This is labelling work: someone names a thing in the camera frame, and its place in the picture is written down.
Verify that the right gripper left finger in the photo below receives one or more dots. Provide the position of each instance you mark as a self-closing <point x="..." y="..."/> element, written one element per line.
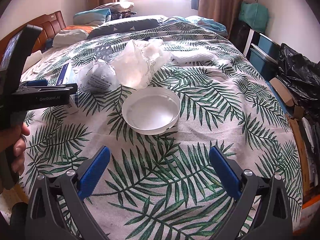
<point x="45" y="219"/>

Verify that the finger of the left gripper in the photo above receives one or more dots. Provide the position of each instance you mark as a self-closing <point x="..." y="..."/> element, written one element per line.
<point x="72" y="88"/>
<point x="35" y="83"/>

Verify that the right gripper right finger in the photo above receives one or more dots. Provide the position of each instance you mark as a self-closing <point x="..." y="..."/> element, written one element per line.
<point x="272" y="219"/>

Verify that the white round plastic lid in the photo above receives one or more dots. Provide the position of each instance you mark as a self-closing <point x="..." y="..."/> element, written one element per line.
<point x="152" y="110"/>

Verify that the person left hand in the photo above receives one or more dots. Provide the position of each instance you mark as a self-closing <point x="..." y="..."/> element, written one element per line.
<point x="15" y="137"/>

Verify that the orange white pillow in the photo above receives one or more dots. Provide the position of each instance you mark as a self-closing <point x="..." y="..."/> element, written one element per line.
<point x="71" y="35"/>

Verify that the white printed plastic bag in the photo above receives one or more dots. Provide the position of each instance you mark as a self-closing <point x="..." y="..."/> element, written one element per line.
<point x="97" y="77"/>

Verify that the silver blister pill pack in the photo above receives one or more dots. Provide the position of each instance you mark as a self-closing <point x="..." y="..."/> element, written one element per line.
<point x="104" y="52"/>

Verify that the teal striped pillow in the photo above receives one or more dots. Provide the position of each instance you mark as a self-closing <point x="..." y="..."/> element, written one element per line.
<point x="92" y="17"/>

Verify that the clear crumpled plastic bag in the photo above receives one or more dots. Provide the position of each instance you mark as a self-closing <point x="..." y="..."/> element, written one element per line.
<point x="136" y="65"/>

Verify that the dark triangle pattern pillow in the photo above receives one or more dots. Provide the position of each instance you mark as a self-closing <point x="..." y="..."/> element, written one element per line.
<point x="126" y="25"/>

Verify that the brown cardboard piece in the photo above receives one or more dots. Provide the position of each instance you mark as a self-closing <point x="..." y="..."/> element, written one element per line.
<point x="283" y="92"/>

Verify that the black garbage bag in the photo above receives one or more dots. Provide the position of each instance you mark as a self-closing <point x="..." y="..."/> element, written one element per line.
<point x="301" y="77"/>

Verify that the blue storage drawers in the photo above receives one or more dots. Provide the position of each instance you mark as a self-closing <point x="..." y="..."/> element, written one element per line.
<point x="262" y="53"/>

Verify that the light blue blanket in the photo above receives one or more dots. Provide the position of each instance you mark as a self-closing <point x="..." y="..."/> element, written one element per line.
<point x="206" y="23"/>

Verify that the brown right curtain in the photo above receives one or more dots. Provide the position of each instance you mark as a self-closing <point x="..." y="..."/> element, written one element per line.
<point x="221" y="11"/>

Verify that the teal shopping bag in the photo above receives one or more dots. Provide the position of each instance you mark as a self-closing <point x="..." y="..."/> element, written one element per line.
<point x="255" y="15"/>

